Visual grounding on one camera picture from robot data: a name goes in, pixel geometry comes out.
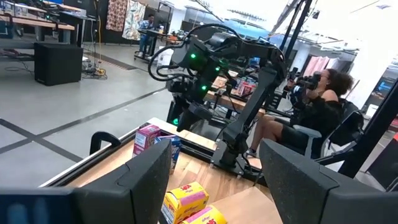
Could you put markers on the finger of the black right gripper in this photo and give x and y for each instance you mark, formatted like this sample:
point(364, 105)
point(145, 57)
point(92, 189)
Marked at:
point(186, 119)
point(203, 112)

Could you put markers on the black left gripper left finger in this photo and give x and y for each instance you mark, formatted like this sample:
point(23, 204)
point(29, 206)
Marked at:
point(133, 199)

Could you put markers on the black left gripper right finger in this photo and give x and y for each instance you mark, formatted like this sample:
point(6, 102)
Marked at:
point(304, 199)

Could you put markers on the blue cereal box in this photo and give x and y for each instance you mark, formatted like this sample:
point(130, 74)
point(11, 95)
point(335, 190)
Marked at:
point(176, 152)

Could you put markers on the pink cereal box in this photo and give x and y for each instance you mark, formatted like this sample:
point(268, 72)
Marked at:
point(145, 138)

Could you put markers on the yellow cereal box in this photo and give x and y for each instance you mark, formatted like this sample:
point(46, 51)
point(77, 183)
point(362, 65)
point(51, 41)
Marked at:
point(183, 202)
point(206, 217)

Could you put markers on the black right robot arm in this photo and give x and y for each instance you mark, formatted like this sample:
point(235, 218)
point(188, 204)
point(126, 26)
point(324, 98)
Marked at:
point(261, 93)

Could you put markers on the cluttered wooden table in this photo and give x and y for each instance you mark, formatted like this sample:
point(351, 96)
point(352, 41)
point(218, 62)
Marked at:
point(230, 102)

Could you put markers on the white bucket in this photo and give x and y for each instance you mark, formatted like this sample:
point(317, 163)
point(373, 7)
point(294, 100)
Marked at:
point(164, 57)

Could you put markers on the red box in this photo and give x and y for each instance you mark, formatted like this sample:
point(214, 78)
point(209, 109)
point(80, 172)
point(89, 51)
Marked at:
point(247, 88)

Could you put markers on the black cart table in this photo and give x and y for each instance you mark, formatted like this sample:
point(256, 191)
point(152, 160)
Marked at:
point(155, 32)

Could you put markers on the black table clamp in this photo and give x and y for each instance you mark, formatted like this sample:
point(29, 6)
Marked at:
point(96, 140)

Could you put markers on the person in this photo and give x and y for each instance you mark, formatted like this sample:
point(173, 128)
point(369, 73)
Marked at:
point(144, 29)
point(317, 115)

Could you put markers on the black office chair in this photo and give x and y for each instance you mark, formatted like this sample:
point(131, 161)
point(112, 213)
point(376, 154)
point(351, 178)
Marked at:
point(345, 127)

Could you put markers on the pale patterned hanging cloth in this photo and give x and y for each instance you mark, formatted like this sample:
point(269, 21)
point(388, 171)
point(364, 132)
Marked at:
point(133, 20)

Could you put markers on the red patterned hanging cloth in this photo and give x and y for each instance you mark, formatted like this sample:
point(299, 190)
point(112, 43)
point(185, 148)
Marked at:
point(116, 14)

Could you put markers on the pink hanging cloth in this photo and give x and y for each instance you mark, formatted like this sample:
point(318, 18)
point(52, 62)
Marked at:
point(317, 65)

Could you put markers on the black slanted pole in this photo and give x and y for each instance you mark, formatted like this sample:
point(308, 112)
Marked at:
point(297, 29)

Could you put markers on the black cabinet box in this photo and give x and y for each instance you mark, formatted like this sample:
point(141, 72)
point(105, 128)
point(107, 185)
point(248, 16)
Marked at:
point(57, 63)

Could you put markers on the wooden workbench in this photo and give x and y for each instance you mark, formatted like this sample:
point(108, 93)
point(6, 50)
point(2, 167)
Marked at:
point(37, 24)

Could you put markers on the black aluminium table frame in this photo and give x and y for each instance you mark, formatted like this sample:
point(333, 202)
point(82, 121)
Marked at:
point(196, 145)

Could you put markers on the black frame upright post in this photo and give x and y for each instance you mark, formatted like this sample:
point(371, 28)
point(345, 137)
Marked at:
point(373, 130)

